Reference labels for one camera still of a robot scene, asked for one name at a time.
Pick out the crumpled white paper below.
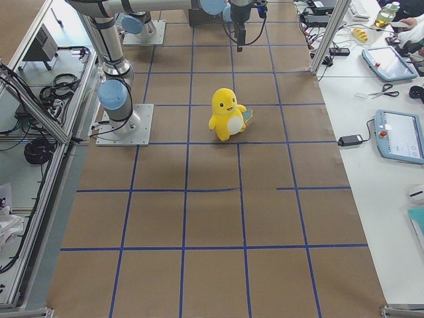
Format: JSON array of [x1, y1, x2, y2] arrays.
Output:
[[0, 183, 25, 248]]

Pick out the blue teach pendant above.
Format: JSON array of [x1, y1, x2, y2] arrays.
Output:
[[362, 46, 417, 82], [374, 110, 423, 165]]

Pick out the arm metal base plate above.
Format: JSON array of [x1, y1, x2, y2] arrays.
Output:
[[122, 16, 166, 46], [95, 104, 154, 146]]

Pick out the aluminium frame post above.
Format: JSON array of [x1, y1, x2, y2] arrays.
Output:
[[309, 0, 350, 75]]

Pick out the green tea bottle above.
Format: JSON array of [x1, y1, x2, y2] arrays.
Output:
[[374, 1, 400, 28]]

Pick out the brown kraft paper mat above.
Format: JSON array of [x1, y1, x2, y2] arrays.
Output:
[[46, 1, 385, 317]]

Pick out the black handled scissors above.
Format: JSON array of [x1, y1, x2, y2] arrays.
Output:
[[368, 83, 399, 99]]

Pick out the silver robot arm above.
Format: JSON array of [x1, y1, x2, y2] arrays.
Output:
[[121, 0, 231, 42], [68, 1, 268, 78]]

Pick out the black coiled cable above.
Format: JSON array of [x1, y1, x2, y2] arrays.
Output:
[[23, 137, 54, 166]]

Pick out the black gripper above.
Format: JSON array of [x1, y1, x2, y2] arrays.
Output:
[[230, 0, 268, 52]]

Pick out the far blue teach pendant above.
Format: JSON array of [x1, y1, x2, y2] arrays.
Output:
[[362, 46, 417, 82]]

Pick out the grey control box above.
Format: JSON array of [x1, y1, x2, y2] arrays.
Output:
[[23, 24, 58, 70]]

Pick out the teal notebook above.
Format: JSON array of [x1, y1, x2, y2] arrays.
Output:
[[407, 207, 424, 249]]

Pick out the yellow plush duck toy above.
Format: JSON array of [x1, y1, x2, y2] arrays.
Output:
[[208, 88, 253, 142]]

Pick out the black power adapter brick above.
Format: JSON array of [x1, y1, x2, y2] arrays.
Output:
[[337, 134, 364, 147]]

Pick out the near blue teach pendant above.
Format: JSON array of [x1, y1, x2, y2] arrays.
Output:
[[374, 110, 423, 165]]

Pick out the yellow banana toy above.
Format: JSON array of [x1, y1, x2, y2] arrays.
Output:
[[352, 28, 368, 43]]

